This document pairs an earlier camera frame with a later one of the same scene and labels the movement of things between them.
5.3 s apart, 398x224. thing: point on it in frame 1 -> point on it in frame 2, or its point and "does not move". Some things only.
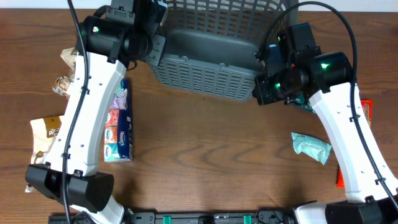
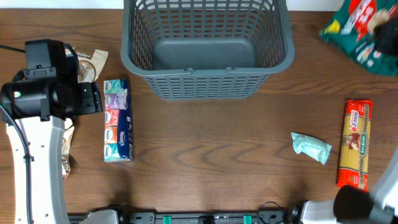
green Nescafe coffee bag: x=300 y=101 -> x=349 y=30
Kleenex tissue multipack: x=118 y=141 does not move
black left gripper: x=158 y=42 -> x=91 y=98
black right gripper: x=265 y=90 -> x=384 y=38
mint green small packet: x=313 y=147 does not move
